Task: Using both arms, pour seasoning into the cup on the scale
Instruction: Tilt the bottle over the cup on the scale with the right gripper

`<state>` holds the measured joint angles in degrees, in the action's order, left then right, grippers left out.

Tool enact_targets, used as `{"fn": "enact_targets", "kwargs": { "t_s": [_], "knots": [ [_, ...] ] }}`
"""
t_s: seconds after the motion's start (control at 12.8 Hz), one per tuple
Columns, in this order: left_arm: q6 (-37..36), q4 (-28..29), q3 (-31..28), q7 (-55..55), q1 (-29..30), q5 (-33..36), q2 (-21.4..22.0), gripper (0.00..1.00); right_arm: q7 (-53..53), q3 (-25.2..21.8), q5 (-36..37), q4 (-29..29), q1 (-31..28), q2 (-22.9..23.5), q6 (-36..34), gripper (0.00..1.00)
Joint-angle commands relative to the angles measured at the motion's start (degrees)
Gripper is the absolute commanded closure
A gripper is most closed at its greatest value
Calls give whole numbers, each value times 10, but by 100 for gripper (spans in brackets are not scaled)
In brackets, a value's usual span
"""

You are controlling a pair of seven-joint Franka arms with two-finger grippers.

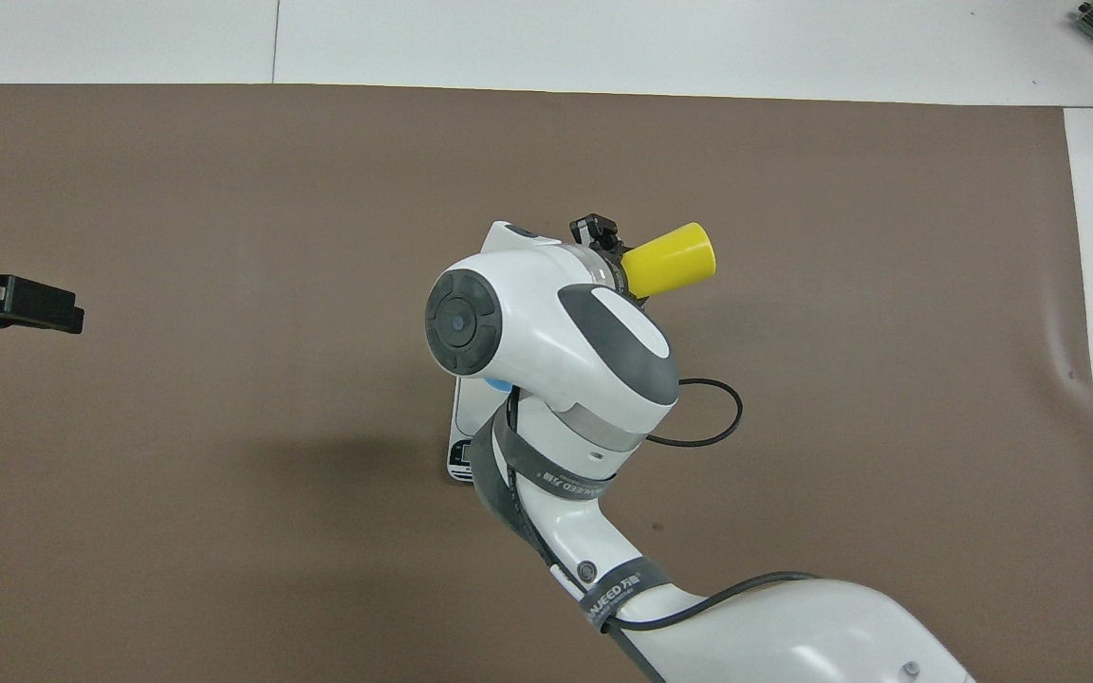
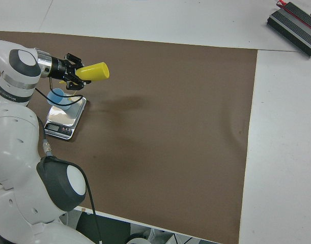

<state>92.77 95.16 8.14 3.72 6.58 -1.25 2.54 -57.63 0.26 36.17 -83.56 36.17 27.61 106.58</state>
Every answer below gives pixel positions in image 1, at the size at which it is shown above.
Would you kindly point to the light blue plastic cup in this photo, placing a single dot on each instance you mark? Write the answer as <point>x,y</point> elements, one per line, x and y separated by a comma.
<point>497,385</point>

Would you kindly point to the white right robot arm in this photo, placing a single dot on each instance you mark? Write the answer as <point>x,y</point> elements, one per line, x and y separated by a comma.
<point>546,323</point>

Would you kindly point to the silver digital kitchen scale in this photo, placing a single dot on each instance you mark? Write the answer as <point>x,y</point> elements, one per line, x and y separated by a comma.
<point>466,427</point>

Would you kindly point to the brown paper mat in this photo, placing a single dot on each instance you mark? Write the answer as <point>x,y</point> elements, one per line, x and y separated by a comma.
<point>224,190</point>

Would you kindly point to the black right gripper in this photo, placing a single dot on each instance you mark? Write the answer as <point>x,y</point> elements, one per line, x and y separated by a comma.
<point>619,261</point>

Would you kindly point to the yellow squeeze bottle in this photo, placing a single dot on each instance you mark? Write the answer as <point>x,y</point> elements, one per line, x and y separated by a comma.
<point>670,261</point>

